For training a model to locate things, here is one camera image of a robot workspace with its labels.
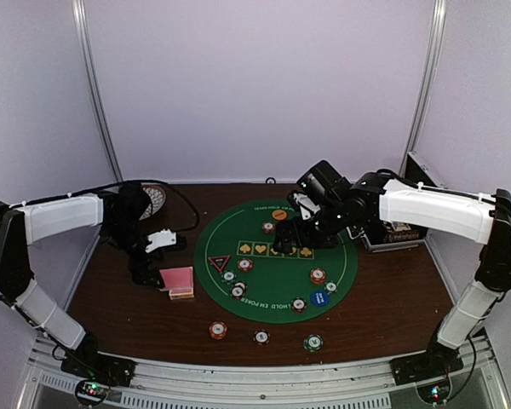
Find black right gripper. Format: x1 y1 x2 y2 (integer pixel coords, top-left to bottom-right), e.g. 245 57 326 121
273 201 349 255

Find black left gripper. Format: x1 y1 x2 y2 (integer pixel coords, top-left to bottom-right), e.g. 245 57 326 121
103 219 165 289

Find red backed card deck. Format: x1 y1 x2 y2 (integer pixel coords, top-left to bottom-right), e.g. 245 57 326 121
159 267 193 292

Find orange big blind button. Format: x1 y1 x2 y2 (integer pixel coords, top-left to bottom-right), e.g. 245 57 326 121
272 210 288 221

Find blue small blind button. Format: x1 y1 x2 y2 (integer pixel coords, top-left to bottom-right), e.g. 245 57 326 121
310 291 330 307

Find black chip bottom mat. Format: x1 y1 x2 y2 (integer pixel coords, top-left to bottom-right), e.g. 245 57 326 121
290 297 307 314

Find black chips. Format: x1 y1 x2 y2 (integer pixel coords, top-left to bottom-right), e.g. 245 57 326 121
230 282 247 300

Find red five chip stack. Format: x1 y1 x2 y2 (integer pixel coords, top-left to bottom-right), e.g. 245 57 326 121
209 321 227 340

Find green chip stack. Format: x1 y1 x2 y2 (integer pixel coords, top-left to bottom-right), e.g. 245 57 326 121
303 334 324 353

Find black hundred chip stack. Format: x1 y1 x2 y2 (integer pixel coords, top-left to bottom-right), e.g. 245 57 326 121
253 330 270 345

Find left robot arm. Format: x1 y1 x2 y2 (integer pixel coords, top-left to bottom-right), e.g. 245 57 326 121
0 181 179 378

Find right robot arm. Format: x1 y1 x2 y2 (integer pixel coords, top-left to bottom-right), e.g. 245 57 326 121
273 161 511 377

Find gold playing card box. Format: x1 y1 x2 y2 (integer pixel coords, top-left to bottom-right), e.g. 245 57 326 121
169 288 194 301

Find green round poker mat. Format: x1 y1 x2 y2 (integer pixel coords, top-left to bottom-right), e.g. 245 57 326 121
193 199 359 324

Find black red triangle button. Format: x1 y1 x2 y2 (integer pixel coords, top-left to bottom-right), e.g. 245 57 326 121
208 255 231 274

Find blue ceramic mug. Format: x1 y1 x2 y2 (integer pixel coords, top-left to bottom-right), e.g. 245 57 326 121
118 182 153 220

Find floral patterned plate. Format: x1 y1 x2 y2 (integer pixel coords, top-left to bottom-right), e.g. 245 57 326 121
140 185 166 221

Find aluminium poker chip case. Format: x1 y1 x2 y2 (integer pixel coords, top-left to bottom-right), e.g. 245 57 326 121
347 152 441 253

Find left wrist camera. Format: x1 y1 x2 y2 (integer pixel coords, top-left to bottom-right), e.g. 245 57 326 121
146 229 187 253

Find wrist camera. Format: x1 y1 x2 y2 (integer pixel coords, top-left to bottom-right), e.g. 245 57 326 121
287 159 352 221
146 229 187 253

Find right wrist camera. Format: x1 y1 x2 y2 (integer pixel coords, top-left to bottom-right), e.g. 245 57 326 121
287 159 352 221

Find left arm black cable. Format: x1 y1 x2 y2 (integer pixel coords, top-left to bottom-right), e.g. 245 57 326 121
161 182 201 233

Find right aluminium frame post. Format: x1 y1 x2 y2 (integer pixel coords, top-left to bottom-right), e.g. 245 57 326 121
399 0 447 176

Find aluminium frame post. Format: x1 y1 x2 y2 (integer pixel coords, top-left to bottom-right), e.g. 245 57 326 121
72 0 123 181
399 0 447 176

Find aluminium front rail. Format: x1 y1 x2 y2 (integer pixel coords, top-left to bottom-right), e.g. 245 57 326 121
14 336 511 408

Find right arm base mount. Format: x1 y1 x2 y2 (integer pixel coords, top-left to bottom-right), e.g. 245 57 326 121
390 353 464 386

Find left aluminium frame post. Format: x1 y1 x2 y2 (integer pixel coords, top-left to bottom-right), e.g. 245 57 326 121
72 0 123 181

